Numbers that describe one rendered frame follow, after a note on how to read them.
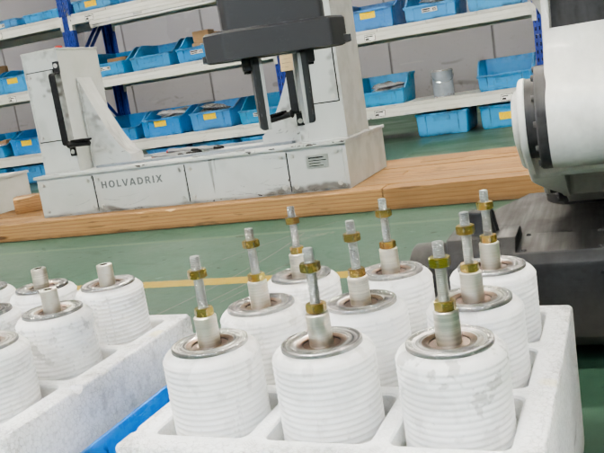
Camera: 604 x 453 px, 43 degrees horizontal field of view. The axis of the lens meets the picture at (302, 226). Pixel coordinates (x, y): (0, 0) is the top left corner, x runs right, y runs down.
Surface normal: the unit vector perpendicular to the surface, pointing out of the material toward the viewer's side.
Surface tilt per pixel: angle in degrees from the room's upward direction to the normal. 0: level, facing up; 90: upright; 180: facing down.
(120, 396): 90
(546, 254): 46
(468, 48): 90
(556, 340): 0
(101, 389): 90
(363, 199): 90
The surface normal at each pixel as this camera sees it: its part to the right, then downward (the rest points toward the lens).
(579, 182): -0.36, 0.07
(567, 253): -0.36, -0.51
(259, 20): 0.13, 0.17
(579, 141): -0.26, 0.59
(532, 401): -0.15, -0.97
